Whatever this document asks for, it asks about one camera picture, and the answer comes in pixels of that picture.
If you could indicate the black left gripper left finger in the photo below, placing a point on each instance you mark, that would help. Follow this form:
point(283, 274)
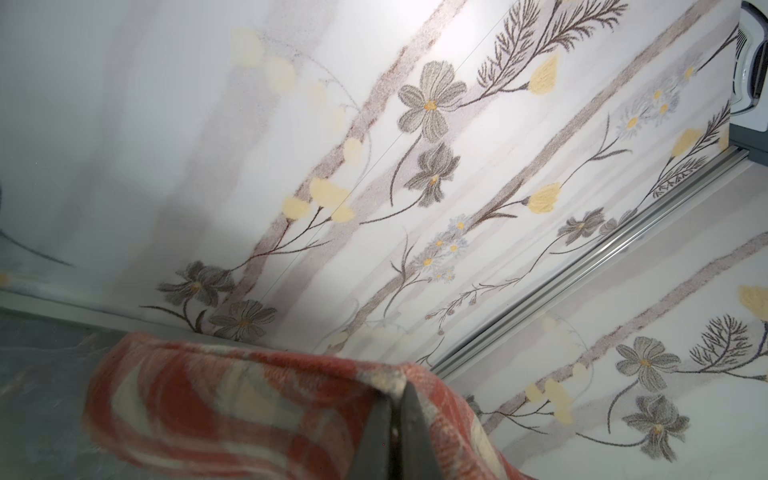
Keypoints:
point(372, 457)

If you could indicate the red plaid wool skirt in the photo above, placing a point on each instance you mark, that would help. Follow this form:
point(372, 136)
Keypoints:
point(197, 410)

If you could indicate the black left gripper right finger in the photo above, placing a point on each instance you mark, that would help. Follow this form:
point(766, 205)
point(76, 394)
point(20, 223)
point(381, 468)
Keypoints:
point(416, 455)

